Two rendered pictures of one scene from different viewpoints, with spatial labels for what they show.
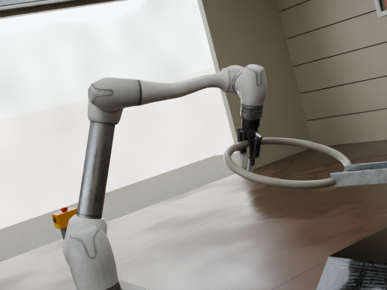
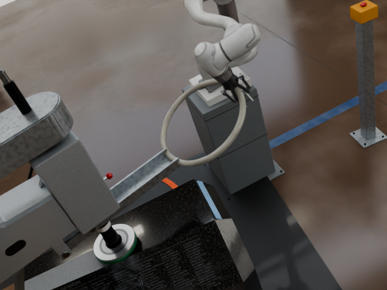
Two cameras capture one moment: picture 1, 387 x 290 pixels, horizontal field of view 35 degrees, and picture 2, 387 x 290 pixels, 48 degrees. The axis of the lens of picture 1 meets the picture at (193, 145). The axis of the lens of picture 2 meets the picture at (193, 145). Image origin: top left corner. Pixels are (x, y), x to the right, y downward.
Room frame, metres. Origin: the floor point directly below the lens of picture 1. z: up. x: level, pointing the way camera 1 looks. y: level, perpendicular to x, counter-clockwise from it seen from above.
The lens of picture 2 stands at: (2.94, -1.92, 2.41)
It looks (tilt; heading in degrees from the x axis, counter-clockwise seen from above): 39 degrees down; 114
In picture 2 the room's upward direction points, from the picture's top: 21 degrees counter-clockwise
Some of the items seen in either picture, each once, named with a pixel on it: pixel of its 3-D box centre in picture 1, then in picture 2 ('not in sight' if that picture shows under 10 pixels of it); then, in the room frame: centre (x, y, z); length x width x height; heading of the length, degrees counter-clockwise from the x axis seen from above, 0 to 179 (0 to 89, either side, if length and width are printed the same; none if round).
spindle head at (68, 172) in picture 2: not in sight; (56, 191); (1.81, -0.87, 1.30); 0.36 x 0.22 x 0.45; 47
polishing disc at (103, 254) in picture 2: not in sight; (114, 242); (1.86, -0.82, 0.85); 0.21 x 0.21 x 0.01
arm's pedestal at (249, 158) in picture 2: not in sight; (230, 132); (2.18, 0.47, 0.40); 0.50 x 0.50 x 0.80; 33
